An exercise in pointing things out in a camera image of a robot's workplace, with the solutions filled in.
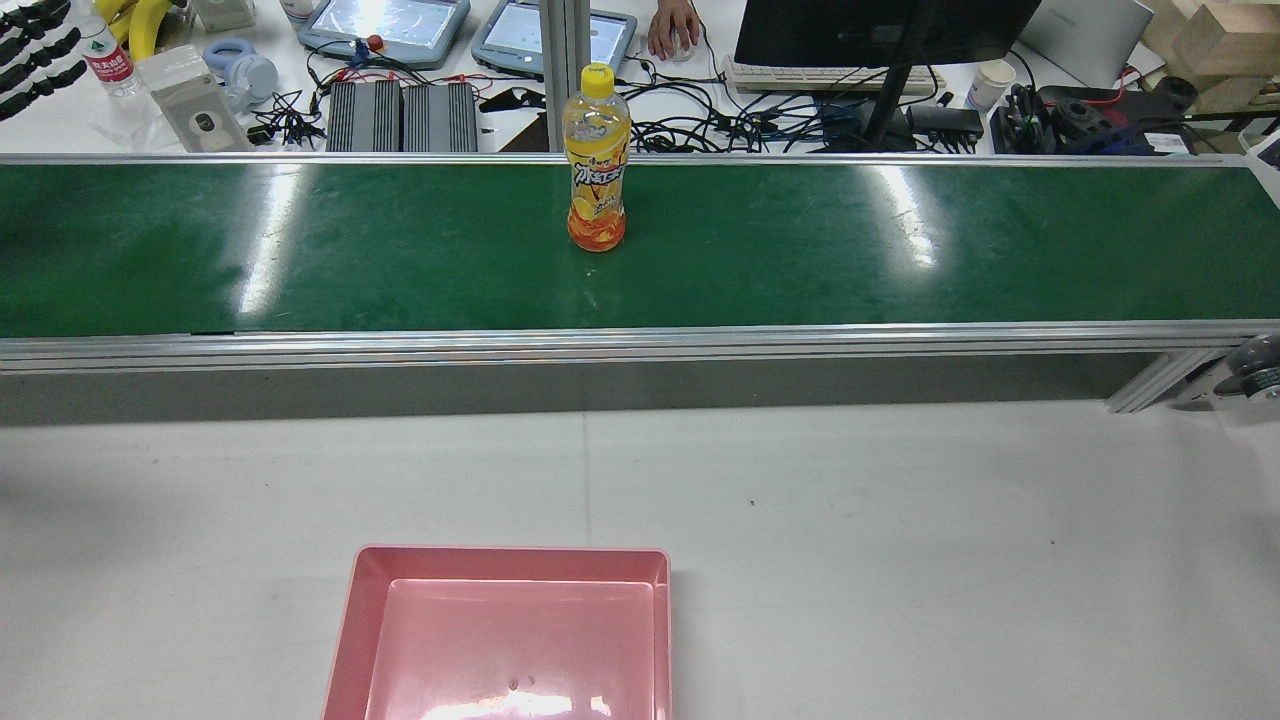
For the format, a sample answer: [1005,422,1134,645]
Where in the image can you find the white keyboard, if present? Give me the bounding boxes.
[722,55,947,99]

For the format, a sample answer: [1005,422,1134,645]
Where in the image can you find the black computer monitor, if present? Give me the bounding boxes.
[733,0,1043,151]

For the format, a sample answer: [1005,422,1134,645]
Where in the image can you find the cardboard box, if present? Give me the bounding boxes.
[1140,0,1280,114]

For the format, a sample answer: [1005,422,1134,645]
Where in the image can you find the small black cable bundle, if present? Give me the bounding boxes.
[246,88,327,149]

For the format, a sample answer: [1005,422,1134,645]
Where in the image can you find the yellow bananas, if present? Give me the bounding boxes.
[95,0,187,61]

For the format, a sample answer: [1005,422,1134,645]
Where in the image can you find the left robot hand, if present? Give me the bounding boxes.
[0,0,86,121]

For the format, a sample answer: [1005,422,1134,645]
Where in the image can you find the black cable tangle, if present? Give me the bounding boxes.
[625,75,866,154]

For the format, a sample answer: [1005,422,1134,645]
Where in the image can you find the white laptop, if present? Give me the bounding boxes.
[1018,0,1157,89]

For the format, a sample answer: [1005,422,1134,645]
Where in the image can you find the person bare hand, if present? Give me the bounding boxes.
[646,0,703,62]

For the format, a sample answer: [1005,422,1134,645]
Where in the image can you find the aluminium frame post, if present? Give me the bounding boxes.
[538,0,593,154]

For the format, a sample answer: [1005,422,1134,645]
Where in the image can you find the orange juice bottle yellow cap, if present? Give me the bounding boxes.
[561,62,633,253]

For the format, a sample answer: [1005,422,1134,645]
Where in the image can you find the grey teach pendant red button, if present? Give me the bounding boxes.
[297,0,472,71]

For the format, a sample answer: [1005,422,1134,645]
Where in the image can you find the green conveyor belt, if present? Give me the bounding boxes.
[0,152,1280,416]

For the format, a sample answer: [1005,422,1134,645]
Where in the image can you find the light blue headphones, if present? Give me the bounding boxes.
[203,38,281,113]

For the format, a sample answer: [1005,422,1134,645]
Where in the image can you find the pink plastic basket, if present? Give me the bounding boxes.
[322,545,672,720]

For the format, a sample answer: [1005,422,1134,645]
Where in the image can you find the black device red cable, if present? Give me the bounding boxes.
[990,75,1201,156]

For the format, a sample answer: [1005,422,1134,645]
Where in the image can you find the white grey box device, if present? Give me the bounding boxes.
[135,45,252,154]

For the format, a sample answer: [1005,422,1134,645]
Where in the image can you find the white paper cup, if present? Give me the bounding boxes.
[966,60,1017,111]

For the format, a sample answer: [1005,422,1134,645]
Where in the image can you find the water bottle red label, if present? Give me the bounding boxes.
[75,0,139,98]

